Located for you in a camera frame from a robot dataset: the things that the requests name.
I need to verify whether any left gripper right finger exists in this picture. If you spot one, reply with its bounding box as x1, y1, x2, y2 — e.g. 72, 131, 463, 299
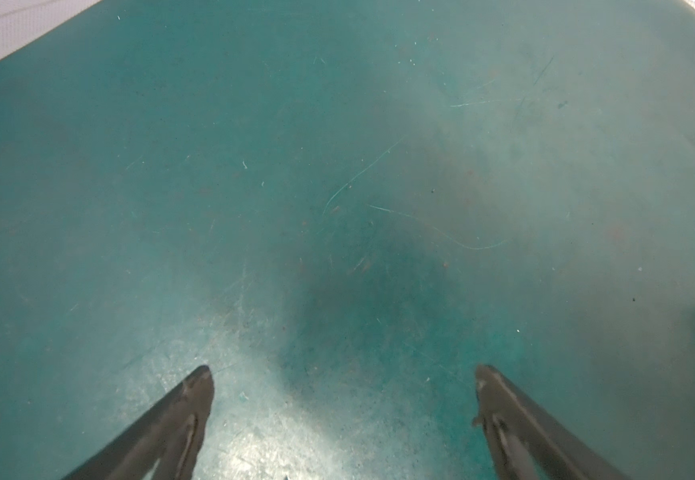
473, 364, 623, 480

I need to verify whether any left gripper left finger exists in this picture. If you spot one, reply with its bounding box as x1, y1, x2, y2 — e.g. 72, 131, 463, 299
67, 365, 215, 480

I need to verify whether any green table mat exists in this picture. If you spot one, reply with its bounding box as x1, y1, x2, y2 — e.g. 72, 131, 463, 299
0, 1, 695, 479

